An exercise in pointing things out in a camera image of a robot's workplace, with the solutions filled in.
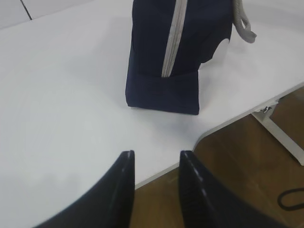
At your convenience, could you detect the navy blue lunch bag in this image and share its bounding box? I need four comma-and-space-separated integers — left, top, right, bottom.
125, 0, 256, 115

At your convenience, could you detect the white table leg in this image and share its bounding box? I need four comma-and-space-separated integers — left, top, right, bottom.
251, 100, 304, 166

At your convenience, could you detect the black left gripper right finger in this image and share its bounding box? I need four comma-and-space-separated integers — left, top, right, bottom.
179, 151, 284, 228

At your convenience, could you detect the black floor cable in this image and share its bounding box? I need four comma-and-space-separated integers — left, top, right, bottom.
277, 187, 304, 211

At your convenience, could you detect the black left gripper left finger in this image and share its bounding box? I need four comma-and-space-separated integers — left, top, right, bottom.
38, 151, 135, 228

